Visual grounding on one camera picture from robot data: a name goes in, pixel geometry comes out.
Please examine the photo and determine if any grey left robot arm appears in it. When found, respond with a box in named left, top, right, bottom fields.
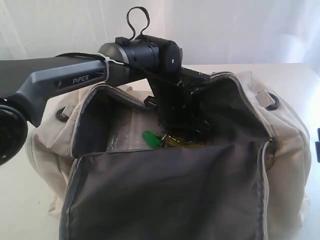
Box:
left=0, top=34, right=210, bottom=164

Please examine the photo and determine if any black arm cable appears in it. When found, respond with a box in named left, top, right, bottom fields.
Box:
left=126, top=6, right=151, bottom=41

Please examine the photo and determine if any white backdrop curtain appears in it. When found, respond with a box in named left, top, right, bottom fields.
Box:
left=0, top=0, right=320, bottom=73

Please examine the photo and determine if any beige canvas duffel bag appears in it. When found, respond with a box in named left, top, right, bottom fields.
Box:
left=25, top=72, right=312, bottom=240

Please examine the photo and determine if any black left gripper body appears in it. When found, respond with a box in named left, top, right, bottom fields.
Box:
left=144, top=67, right=212, bottom=135

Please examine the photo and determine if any bunch of colourful key tags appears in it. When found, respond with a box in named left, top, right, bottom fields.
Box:
left=142, top=131, right=206, bottom=149

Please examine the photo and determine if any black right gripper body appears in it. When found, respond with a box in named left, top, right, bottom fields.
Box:
left=315, top=128, right=320, bottom=163

